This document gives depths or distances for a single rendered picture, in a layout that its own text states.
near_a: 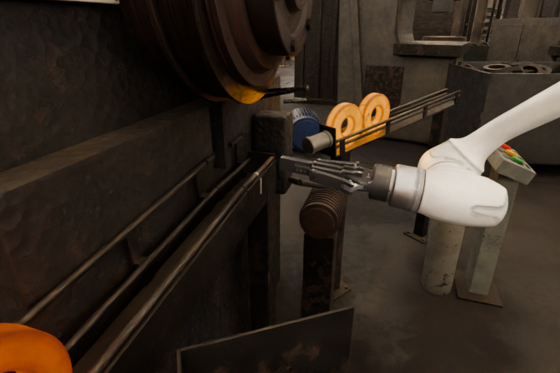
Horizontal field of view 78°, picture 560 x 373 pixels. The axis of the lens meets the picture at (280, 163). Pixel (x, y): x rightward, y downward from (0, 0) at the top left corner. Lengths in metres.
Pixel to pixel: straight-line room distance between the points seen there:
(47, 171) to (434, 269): 1.39
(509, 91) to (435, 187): 2.10
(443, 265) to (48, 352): 1.37
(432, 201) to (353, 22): 2.83
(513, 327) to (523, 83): 1.66
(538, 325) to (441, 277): 0.36
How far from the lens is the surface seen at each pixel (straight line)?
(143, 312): 0.52
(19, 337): 0.40
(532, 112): 0.82
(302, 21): 0.77
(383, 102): 1.35
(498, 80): 2.73
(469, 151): 0.86
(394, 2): 3.35
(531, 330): 1.67
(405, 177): 0.71
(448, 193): 0.71
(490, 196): 0.74
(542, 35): 4.64
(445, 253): 1.53
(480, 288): 1.70
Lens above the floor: 1.03
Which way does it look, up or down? 22 degrees down
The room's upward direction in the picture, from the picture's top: straight up
